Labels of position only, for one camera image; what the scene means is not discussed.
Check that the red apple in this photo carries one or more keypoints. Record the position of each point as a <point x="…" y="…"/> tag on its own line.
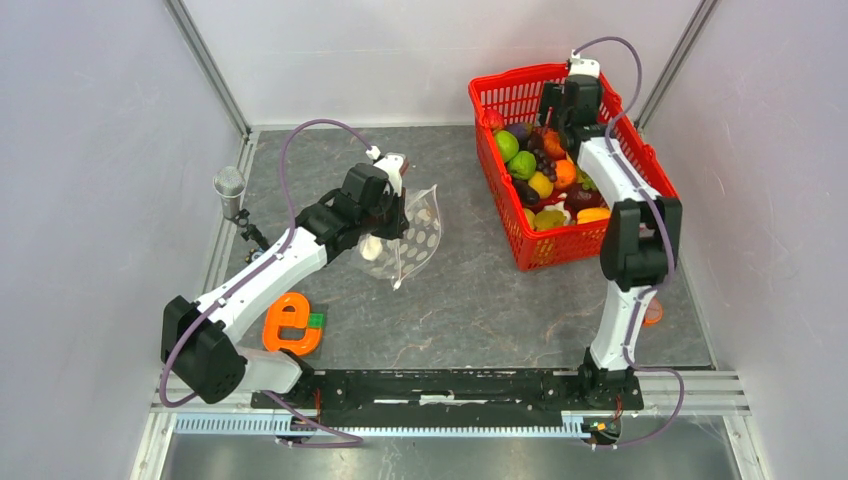
<point x="492" y="119"/>

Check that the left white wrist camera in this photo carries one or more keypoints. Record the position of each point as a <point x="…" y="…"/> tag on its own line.
<point x="393" y="164"/>

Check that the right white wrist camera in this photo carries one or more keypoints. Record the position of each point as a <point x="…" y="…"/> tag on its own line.
<point x="579" y="66"/>

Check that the purple eggplant top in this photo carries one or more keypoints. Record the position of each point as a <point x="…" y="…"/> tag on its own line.
<point x="520" y="130"/>

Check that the green small block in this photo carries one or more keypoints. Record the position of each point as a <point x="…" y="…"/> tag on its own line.
<point x="316" y="321"/>

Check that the clear dotted zip top bag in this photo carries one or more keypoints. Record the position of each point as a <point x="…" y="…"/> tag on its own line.
<point x="404" y="258"/>

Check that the yellow green pepper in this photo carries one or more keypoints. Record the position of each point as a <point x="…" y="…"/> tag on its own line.
<point x="550" y="219"/>

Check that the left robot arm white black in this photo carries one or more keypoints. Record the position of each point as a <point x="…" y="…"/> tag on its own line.
<point x="199" y="337"/>

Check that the grey microphone on stand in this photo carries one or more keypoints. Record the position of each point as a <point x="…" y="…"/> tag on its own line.
<point x="230" y="185"/>

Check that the orange letter e toy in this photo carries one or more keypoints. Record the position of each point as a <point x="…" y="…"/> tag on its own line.
<point x="285" y="326"/>

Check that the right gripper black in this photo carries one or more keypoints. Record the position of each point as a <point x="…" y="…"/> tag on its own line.
<point x="551" y="98"/>

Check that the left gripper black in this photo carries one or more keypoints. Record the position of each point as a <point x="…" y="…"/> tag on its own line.
<point x="399" y="225"/>

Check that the small orange object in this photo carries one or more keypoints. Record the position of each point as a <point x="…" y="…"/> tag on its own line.
<point x="653" y="313"/>

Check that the yellow orange mango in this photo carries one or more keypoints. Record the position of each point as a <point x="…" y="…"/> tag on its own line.
<point x="590" y="215"/>

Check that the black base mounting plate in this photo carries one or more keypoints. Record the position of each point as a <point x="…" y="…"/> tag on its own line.
<point x="522" y="397"/>

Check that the orange pumpkin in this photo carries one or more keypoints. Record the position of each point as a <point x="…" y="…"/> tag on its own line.
<point x="552" y="145"/>

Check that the green apple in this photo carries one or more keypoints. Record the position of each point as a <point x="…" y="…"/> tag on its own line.
<point x="507" y="145"/>

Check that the dark eggplant lower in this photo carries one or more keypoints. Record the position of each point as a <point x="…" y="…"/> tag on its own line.
<point x="527" y="196"/>

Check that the dark red plum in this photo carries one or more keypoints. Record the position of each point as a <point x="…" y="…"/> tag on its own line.
<point x="579" y="198"/>

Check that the green wrinkled cabbage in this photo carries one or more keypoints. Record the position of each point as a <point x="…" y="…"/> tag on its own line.
<point x="522" y="166"/>

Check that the yellow lemon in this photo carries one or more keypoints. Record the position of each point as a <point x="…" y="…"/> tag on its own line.
<point x="541" y="184"/>

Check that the orange tangerine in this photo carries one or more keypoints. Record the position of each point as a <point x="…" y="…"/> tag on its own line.
<point x="566" y="174"/>

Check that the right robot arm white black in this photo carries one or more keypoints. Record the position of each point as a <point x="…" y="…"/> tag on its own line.
<point x="639" y="248"/>

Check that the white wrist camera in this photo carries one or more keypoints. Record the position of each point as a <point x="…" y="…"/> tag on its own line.
<point x="579" y="66"/>
<point x="393" y="164"/>

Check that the dark purple grape bunch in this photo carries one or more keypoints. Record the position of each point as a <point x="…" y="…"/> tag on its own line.
<point x="545" y="164"/>

